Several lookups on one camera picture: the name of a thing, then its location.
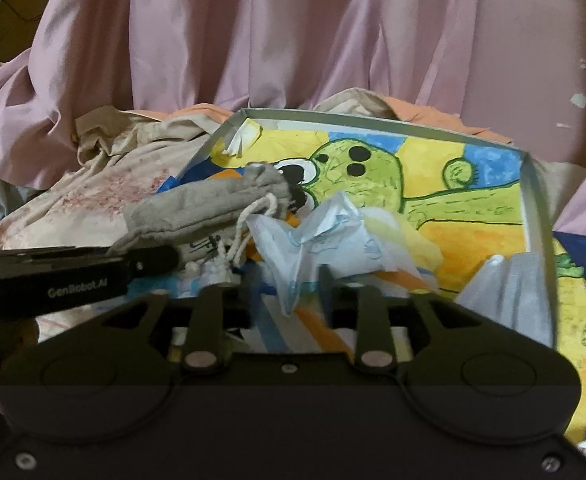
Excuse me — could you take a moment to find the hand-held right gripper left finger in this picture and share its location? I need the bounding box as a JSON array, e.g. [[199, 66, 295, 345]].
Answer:
[[80, 265, 274, 374]]

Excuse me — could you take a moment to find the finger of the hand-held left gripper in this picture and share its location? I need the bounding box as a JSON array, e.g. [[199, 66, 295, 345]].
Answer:
[[124, 244, 180, 277]]

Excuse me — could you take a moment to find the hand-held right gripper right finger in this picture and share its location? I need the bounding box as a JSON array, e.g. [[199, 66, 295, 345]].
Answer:
[[320, 264, 504, 374]]

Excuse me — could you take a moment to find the grey drawstring pouch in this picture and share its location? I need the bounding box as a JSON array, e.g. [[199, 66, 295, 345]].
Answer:
[[110, 161, 305, 282]]

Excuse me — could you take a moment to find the cartoon painted box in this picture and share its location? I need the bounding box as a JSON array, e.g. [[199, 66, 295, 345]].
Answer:
[[165, 107, 560, 352]]

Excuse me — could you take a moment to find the beige blanket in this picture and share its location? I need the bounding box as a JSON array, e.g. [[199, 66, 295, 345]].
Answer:
[[0, 87, 409, 332]]

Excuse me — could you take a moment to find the yellow cloth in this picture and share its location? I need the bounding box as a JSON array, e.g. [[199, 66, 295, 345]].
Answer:
[[367, 209, 446, 282]]

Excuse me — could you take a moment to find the grey and white cloth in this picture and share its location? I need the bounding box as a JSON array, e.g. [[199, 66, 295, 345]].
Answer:
[[454, 252, 554, 349]]

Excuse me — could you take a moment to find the wide pink curtain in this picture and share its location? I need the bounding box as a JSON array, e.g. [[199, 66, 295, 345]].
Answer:
[[0, 0, 484, 192]]

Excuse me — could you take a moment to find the brown wooden headboard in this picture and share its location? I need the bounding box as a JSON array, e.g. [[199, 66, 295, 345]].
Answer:
[[0, 0, 57, 64]]

